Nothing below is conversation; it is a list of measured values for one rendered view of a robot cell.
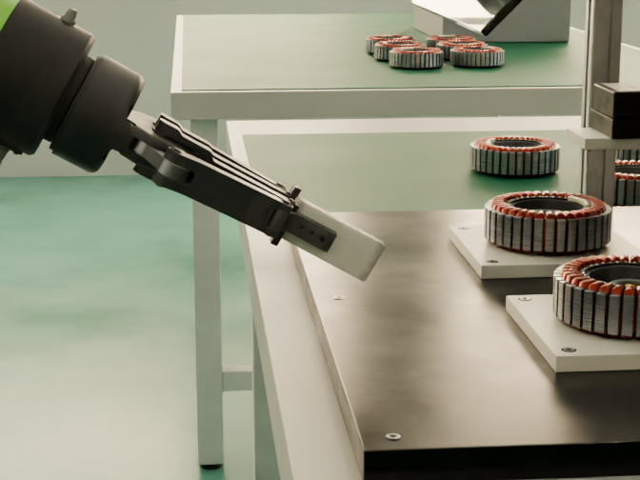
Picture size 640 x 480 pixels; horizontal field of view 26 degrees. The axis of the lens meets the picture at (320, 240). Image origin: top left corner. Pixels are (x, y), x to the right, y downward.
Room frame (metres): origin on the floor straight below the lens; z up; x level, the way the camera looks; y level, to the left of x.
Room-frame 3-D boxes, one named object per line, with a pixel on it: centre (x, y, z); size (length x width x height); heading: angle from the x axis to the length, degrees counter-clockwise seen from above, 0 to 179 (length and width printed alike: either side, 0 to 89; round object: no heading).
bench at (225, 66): (3.47, -0.19, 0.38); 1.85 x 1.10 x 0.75; 5
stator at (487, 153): (1.72, -0.25, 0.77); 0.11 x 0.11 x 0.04
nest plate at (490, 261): (1.21, -0.20, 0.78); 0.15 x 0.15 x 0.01; 5
